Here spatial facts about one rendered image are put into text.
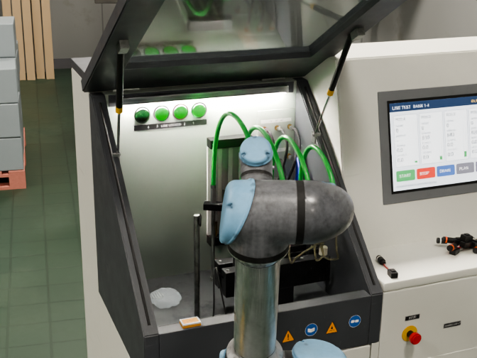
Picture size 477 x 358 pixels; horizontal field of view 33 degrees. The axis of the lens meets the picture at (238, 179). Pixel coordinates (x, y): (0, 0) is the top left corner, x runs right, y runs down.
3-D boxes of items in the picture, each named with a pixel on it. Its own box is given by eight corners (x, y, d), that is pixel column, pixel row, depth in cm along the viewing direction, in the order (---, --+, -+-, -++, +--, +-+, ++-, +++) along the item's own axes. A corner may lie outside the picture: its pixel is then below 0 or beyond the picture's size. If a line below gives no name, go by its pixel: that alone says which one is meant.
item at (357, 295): (160, 387, 211) (159, 334, 206) (155, 378, 215) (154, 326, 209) (367, 344, 232) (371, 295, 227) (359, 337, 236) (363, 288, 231)
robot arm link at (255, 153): (238, 165, 182) (238, 132, 185) (240, 186, 192) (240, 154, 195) (272, 165, 181) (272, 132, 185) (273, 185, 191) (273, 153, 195)
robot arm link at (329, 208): (369, 182, 139) (334, 172, 188) (305, 181, 139) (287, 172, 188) (368, 248, 140) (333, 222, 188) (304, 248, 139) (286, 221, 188)
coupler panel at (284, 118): (259, 205, 263) (261, 114, 253) (255, 202, 266) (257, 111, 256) (294, 200, 268) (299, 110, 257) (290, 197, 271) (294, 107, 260)
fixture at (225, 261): (225, 319, 237) (226, 273, 232) (214, 303, 246) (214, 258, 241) (328, 300, 249) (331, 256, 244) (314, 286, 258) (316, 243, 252)
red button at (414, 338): (408, 349, 233) (409, 333, 232) (400, 342, 237) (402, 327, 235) (423, 346, 235) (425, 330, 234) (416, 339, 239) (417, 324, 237)
